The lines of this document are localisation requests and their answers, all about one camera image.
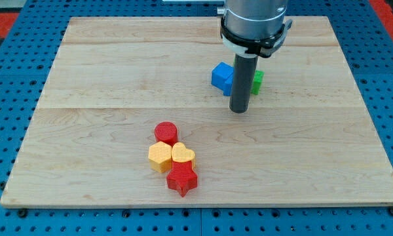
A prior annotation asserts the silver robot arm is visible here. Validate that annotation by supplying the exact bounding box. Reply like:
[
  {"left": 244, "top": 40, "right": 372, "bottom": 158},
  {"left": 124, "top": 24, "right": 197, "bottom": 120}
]
[{"left": 220, "top": 0, "right": 292, "bottom": 58}]

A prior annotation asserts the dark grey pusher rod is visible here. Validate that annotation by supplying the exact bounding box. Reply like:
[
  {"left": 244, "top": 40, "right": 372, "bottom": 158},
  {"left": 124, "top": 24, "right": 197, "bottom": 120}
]
[{"left": 229, "top": 54, "right": 258, "bottom": 113}]

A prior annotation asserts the red cylinder block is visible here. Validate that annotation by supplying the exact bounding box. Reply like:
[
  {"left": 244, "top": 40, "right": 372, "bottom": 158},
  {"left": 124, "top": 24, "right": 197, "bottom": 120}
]
[{"left": 154, "top": 121, "right": 178, "bottom": 146}]

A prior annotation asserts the green block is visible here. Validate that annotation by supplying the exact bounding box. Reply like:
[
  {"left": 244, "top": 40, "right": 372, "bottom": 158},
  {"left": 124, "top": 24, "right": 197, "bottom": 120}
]
[{"left": 251, "top": 70, "right": 265, "bottom": 95}]

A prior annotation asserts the yellow hexagon block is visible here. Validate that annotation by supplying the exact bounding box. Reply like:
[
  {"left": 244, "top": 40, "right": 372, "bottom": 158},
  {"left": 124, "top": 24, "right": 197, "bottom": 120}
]
[{"left": 148, "top": 142, "right": 172, "bottom": 173}]

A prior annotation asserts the red star block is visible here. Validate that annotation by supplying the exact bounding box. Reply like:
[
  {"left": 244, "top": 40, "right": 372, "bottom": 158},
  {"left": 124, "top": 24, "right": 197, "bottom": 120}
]
[{"left": 166, "top": 161, "right": 198, "bottom": 197}]

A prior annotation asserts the blue block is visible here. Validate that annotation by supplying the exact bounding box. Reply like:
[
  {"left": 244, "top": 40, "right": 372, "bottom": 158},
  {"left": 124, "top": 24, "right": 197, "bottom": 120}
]
[{"left": 211, "top": 62, "right": 234, "bottom": 96}]

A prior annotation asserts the yellow heart block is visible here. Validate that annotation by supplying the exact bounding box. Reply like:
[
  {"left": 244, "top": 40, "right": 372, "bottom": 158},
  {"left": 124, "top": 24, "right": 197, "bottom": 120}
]
[{"left": 172, "top": 142, "right": 196, "bottom": 168}]

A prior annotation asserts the wooden board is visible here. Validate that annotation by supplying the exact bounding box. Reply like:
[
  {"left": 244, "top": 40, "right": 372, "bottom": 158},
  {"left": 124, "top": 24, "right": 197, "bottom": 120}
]
[{"left": 0, "top": 16, "right": 393, "bottom": 208}]

